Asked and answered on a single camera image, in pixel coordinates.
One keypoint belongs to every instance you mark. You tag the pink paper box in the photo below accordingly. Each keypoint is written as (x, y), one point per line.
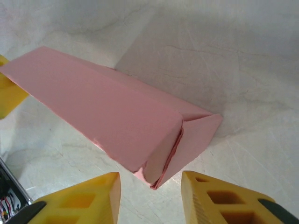
(105, 105)

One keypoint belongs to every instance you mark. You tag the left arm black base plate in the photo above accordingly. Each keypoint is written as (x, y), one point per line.
(9, 205)

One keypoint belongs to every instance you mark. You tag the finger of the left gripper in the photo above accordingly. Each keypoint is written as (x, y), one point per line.
(11, 98)
(3, 60)

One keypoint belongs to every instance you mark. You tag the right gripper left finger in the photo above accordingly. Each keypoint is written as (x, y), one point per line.
(93, 203)

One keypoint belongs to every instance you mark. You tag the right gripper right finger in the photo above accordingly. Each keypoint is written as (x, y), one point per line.
(222, 200)

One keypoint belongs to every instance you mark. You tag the aluminium frame rail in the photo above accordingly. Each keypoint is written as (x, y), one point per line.
(16, 180)

